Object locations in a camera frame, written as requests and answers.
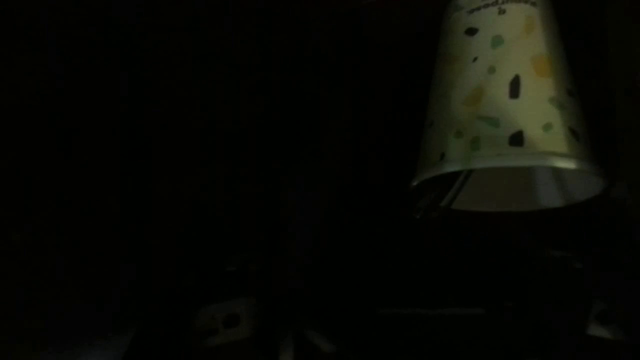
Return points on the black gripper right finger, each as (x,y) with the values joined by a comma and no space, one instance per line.
(603,327)

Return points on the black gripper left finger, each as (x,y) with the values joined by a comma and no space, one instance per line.
(226,321)

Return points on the speckled white paper cup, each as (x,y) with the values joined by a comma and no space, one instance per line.
(507,100)

